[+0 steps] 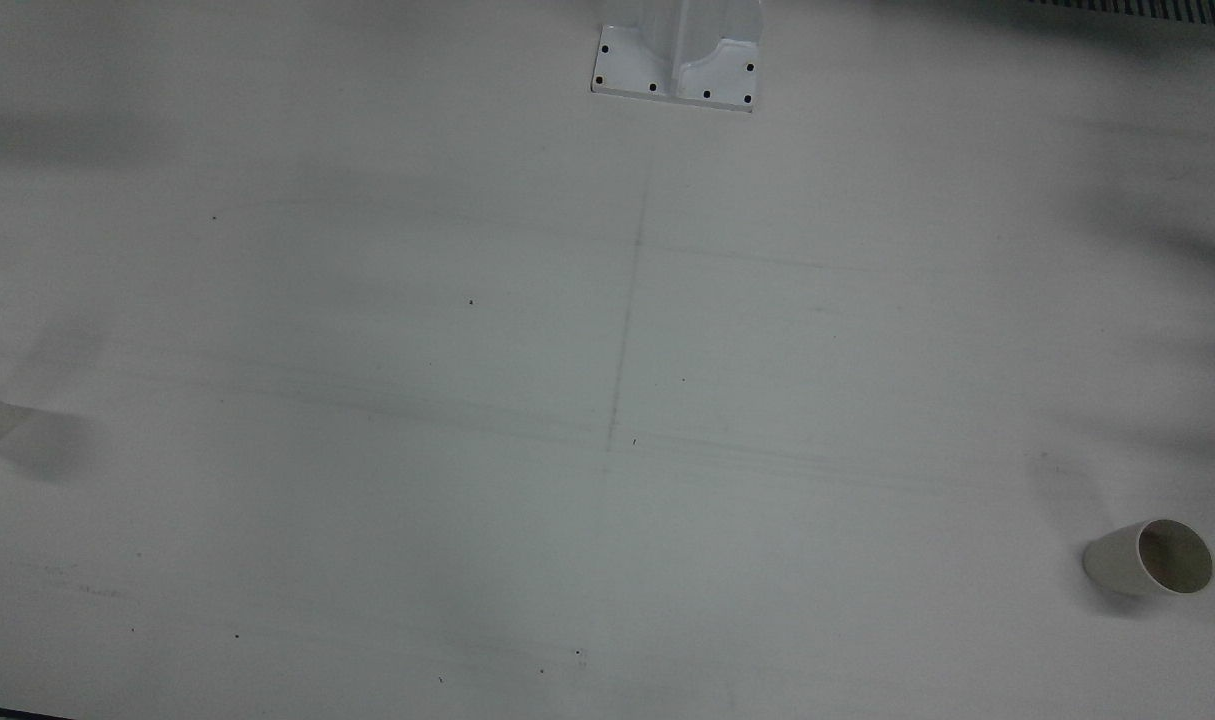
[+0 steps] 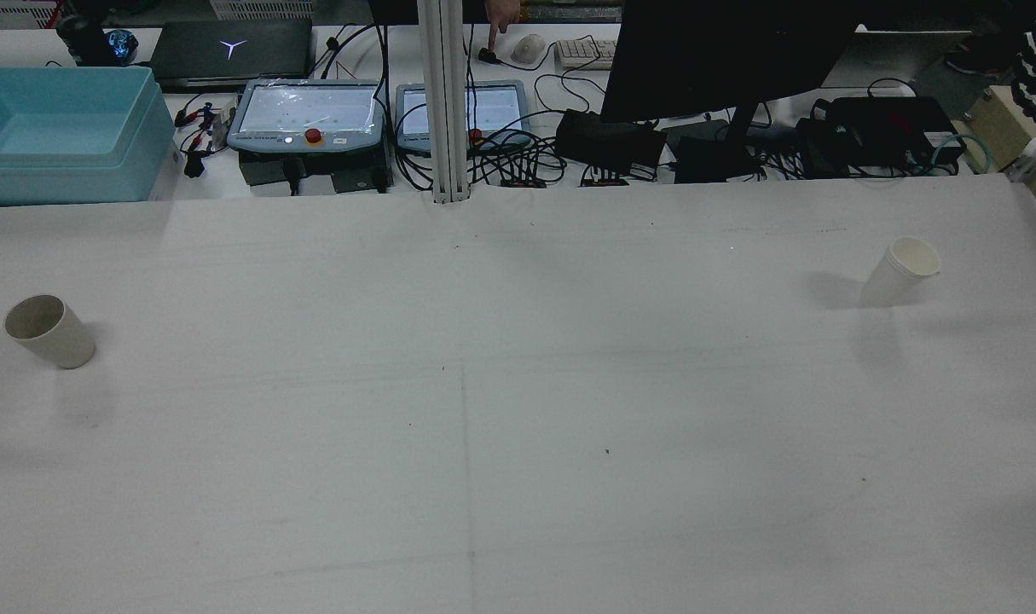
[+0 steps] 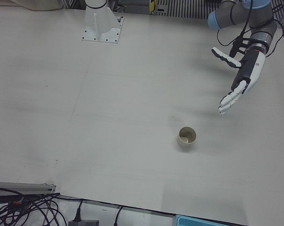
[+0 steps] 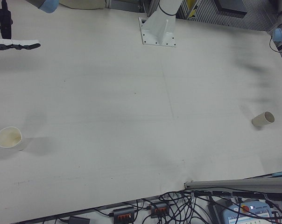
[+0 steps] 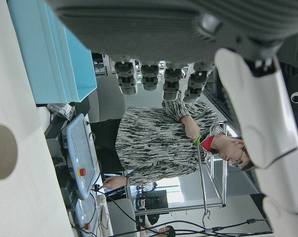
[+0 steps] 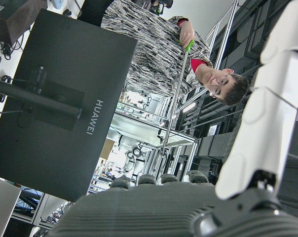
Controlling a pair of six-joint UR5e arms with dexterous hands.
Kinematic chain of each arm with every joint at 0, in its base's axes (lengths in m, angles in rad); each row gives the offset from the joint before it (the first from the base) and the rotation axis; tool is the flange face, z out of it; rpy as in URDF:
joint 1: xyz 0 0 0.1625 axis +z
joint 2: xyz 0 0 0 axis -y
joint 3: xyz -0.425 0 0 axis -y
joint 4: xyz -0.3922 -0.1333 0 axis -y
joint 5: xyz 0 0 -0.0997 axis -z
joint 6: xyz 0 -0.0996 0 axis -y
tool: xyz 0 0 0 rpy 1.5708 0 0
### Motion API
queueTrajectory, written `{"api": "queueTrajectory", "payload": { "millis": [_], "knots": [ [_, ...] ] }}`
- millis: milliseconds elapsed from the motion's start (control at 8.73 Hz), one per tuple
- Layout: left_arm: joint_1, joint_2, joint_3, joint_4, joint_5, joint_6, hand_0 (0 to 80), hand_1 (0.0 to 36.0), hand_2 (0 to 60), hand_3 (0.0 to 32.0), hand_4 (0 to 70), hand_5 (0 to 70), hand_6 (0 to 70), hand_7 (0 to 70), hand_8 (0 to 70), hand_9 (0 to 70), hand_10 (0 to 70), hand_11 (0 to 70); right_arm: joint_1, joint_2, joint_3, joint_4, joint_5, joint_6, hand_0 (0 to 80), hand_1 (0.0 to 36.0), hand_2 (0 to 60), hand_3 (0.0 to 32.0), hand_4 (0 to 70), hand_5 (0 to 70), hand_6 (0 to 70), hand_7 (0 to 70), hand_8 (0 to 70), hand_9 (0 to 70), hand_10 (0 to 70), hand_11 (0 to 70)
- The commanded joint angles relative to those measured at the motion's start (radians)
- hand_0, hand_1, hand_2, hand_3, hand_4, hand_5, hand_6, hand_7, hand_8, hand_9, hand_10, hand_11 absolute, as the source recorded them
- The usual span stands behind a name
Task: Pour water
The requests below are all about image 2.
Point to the white table cover sheet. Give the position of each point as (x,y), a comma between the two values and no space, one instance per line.
(518,409)

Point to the wooden box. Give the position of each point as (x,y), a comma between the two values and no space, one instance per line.
(999,128)

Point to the white computer mouse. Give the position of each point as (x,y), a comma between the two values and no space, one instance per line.
(528,49)

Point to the black monitor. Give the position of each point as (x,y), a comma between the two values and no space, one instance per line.
(722,51)

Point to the small black desk device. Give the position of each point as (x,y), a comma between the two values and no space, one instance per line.
(489,56)

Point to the aluminium profile post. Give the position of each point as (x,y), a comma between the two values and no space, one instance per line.
(443,102)

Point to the white keyboard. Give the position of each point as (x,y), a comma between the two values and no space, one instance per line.
(586,53)

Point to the black laptop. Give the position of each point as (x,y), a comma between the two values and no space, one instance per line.
(228,51)

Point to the blue glowing gadget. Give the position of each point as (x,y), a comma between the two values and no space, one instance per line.
(121,43)

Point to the black power brick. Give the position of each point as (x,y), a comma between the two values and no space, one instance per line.
(607,141)

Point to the grey electronics box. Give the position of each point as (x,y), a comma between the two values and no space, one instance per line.
(360,181)

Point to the teach pendant with wrinkled film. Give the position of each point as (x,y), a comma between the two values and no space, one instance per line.
(304,111)

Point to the white plastic basket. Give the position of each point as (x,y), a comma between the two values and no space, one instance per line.
(10,13)
(262,7)

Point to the red black clip leads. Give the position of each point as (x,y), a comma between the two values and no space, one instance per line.
(200,128)

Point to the black adapter box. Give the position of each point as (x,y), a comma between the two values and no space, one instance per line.
(705,158)

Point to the black cylindrical object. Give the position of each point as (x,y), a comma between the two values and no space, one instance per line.
(83,38)

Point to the white paper cup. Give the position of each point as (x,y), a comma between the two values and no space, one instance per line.
(888,277)

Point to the bystander bare hand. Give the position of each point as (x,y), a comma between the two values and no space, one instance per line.
(505,13)

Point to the grey blue teach pendant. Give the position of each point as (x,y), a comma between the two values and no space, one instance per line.
(496,107)

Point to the light blue plastic bin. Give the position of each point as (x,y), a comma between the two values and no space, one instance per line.
(57,162)

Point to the large black electronics box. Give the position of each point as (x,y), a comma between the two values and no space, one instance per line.
(884,124)

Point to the black usb hub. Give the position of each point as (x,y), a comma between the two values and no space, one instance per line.
(604,180)
(523,182)

